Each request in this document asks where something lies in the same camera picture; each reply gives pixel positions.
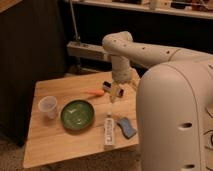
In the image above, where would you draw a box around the white bottle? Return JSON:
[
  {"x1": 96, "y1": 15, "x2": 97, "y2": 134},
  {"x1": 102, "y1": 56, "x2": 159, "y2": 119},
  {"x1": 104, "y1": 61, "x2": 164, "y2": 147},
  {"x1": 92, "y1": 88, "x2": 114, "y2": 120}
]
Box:
[{"x1": 104, "y1": 112, "x2": 115, "y2": 148}]

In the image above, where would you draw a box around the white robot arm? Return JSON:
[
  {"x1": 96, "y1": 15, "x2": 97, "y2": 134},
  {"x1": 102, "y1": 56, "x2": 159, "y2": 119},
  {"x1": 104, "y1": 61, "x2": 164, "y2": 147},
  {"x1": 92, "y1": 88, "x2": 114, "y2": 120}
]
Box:
[{"x1": 102, "y1": 31, "x2": 213, "y2": 171}]

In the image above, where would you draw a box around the orange carrot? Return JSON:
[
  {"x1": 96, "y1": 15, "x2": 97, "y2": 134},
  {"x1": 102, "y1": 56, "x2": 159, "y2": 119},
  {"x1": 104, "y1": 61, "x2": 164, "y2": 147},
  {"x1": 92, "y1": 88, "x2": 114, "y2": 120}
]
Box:
[{"x1": 84, "y1": 89, "x2": 105, "y2": 97}]

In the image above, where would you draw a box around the blue sponge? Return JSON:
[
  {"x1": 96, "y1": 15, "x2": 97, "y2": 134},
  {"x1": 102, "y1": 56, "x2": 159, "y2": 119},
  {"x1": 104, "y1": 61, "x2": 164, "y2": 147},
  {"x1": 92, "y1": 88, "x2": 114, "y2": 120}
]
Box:
[{"x1": 117, "y1": 117, "x2": 137, "y2": 139}]

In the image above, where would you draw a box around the green bowl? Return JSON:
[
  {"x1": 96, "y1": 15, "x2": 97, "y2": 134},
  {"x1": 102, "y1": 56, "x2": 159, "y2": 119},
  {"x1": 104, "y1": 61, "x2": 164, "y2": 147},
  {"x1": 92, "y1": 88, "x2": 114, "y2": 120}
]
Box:
[{"x1": 60, "y1": 100, "x2": 95, "y2": 131}]

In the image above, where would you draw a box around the wooden table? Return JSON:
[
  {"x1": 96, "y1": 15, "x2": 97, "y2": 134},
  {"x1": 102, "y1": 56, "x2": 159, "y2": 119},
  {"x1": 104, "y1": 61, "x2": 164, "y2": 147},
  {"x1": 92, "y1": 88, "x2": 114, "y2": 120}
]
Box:
[{"x1": 23, "y1": 72, "x2": 137, "y2": 168}]

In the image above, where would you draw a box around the grey metal beam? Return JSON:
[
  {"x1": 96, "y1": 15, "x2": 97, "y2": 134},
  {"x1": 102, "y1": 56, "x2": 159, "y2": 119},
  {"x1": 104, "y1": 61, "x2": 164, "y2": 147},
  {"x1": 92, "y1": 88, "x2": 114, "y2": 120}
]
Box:
[{"x1": 67, "y1": 41, "x2": 111, "y2": 62}]

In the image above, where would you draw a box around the metal pole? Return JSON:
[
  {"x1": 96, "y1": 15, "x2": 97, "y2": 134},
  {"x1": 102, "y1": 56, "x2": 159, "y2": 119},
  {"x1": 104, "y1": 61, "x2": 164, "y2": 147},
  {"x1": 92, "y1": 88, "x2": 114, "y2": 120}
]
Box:
[{"x1": 69, "y1": 0, "x2": 81, "y2": 44}]

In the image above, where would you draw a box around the clear plastic cup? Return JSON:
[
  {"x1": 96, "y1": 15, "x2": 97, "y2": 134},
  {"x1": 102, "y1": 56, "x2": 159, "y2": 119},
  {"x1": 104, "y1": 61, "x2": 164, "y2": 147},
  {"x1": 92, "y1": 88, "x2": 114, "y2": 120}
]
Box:
[{"x1": 38, "y1": 96, "x2": 57, "y2": 119}]

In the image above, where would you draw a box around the wooden shelf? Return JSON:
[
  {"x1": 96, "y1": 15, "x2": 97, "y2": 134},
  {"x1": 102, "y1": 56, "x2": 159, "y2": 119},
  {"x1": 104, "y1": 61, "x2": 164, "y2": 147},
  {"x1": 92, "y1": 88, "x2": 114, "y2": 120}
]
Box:
[{"x1": 73, "y1": 0, "x2": 213, "y2": 20}]

